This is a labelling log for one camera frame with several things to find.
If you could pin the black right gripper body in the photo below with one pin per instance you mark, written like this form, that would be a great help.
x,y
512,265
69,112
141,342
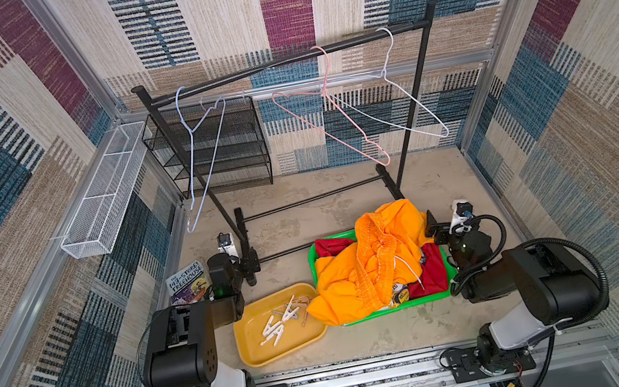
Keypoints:
x,y
437,233

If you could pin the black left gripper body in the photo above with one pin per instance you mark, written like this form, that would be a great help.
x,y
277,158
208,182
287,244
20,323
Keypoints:
x,y
248,270

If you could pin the red shorts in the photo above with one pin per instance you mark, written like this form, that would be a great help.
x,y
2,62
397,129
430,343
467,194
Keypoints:
x,y
433,280

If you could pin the wooden clothespin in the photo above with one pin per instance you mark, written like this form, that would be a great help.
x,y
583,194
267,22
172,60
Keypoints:
x,y
302,303

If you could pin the white blue patterned shorts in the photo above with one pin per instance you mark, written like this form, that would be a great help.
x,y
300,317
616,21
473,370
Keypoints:
x,y
400,295

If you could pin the pink wire hanger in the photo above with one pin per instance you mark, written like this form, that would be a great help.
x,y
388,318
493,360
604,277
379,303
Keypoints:
x,y
345,130

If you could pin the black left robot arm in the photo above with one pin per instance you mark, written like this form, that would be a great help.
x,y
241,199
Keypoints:
x,y
181,349

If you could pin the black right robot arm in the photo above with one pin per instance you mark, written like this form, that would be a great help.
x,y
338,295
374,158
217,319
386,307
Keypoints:
x,y
560,284

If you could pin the yellow plastic tray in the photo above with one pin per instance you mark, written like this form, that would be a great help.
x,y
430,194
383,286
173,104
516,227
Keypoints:
x,y
248,330

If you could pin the colourful book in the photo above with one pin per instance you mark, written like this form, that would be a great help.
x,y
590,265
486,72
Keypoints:
x,y
188,285

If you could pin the black clothes rack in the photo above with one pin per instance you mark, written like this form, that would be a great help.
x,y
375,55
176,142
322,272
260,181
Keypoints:
x,y
390,112

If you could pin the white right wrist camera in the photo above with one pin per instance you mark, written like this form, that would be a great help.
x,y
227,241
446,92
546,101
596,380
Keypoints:
x,y
462,211

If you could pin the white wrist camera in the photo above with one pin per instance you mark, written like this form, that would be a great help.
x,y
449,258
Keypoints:
x,y
462,211
226,244

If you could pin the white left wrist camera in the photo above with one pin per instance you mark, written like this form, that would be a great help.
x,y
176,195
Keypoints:
x,y
226,244

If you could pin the black wire shoe shelf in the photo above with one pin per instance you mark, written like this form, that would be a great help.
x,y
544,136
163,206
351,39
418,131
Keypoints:
x,y
224,144

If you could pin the white wire mesh basket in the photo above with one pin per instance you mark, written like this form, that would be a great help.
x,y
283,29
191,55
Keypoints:
x,y
95,227

